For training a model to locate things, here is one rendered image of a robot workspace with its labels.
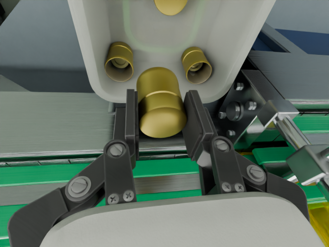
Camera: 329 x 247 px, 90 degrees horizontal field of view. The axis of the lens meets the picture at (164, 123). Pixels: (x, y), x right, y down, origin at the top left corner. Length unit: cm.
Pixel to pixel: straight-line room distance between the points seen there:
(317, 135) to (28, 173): 35
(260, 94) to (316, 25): 44
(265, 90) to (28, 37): 49
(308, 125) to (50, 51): 53
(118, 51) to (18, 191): 21
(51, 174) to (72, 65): 33
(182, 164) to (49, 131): 20
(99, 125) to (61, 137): 5
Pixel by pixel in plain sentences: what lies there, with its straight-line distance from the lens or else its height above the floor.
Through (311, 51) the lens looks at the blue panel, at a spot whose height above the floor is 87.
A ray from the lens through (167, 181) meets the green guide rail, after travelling 24.
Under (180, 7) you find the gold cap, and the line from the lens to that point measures 20.
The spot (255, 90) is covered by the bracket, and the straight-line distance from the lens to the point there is 23.
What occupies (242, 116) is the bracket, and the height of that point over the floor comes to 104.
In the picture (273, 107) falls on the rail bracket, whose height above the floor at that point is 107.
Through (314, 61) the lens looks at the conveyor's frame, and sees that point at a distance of 38.
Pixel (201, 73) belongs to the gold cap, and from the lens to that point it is 26.
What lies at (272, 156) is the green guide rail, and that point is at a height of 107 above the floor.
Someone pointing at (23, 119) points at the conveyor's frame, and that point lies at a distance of 32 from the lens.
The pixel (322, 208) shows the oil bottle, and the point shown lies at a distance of 36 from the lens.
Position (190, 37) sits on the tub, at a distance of 26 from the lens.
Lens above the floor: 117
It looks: 39 degrees down
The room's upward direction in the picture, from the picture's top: 171 degrees clockwise
